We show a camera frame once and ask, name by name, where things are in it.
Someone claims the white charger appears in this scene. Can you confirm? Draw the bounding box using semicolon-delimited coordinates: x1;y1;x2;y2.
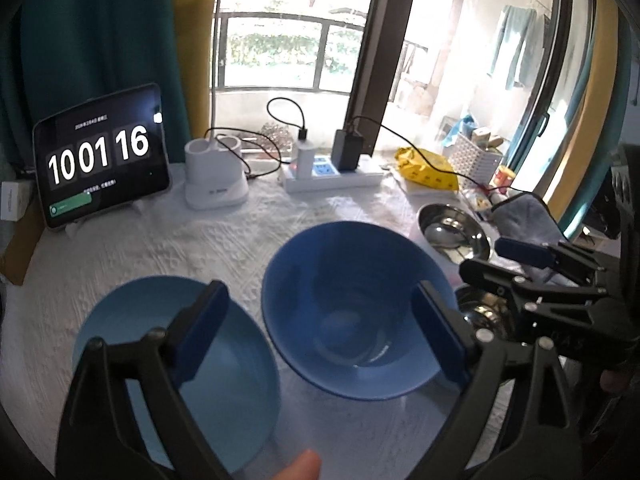
295;127;317;180

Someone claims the hanging light blue garment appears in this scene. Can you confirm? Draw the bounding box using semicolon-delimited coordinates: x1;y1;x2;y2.
490;5;546;91

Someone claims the dark blue bowl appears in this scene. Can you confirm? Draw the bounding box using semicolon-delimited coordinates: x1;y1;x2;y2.
261;221;460;402

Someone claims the yellow printed bag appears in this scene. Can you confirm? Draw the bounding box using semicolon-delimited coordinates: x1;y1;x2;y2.
392;146;460;192

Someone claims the brown cardboard box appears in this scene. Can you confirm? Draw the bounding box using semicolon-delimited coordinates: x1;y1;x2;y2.
0;200;48;287

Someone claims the person's left hand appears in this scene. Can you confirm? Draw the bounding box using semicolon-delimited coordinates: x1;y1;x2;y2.
272;449;323;480

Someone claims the white perforated basket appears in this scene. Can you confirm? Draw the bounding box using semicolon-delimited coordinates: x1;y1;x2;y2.
447;132;503;181

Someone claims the person's right hand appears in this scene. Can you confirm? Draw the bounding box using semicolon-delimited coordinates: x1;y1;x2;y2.
600;365;628;392

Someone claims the white power strip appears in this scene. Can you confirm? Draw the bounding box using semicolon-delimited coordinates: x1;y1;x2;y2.
280;155;386;193

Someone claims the dark window frame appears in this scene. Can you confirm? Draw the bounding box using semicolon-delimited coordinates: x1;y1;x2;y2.
345;0;601;161

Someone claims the small white box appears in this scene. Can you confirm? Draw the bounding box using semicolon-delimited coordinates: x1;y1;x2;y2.
0;180;36;222

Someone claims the light blue plate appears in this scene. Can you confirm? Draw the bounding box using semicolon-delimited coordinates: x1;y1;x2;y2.
72;276;282;476

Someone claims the white textured tablecloth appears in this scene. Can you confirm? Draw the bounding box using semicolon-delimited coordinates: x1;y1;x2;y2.
0;157;566;480

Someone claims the white desk lamp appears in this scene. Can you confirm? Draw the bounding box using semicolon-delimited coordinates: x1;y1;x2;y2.
160;0;288;211

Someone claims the balcony railing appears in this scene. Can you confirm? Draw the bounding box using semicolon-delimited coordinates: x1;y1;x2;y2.
212;12;431;96

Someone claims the black cable of white charger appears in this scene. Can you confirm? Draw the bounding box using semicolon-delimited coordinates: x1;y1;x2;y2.
266;97;308;141

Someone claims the tablet showing clock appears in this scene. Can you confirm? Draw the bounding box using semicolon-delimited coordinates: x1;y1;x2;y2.
32;82;172;231

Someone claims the blue plastic bag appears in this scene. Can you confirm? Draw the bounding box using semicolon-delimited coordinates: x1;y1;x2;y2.
442;115;481;148

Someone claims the grey towel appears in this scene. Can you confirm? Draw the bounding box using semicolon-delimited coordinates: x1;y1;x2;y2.
487;191;568;281

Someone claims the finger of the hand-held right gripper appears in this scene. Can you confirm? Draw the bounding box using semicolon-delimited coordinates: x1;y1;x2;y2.
494;237;608;288
458;258;556;321

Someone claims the black charger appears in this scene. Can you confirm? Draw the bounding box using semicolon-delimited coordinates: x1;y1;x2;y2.
332;129;365;172

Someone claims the teal curtain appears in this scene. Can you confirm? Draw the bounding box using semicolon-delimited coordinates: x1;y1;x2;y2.
0;0;186;181
555;0;638;233

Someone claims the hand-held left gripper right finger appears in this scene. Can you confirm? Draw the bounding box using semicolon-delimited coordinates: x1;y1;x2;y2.
411;280;583;480

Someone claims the steel bowl pale blue outside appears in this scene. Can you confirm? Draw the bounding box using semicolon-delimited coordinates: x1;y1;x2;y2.
452;285;526;341

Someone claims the steel bowl pink outside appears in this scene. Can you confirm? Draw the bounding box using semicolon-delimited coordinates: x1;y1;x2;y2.
416;203;493;263

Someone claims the black lamp cable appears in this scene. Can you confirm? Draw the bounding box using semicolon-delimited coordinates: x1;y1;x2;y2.
202;127;291;181

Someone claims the pale cardboard carton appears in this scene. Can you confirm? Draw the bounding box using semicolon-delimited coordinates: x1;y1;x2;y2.
395;77;436;116

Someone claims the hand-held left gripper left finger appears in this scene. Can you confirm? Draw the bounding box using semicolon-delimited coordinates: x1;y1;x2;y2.
54;280;231;480

